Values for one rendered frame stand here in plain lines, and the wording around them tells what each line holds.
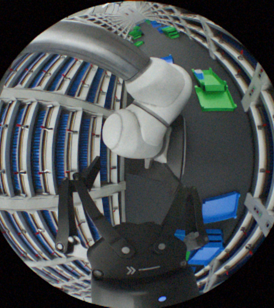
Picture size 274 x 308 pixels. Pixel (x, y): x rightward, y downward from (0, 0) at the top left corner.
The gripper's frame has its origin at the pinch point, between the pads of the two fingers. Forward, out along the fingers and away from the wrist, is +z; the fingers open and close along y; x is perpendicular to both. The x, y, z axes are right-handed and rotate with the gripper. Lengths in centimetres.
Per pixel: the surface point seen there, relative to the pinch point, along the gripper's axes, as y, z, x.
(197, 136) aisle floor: 47, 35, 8
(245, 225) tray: 82, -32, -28
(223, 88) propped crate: 56, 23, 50
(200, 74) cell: 47, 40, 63
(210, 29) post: 46, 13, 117
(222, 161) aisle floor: 62, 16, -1
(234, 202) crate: 77, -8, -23
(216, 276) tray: 71, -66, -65
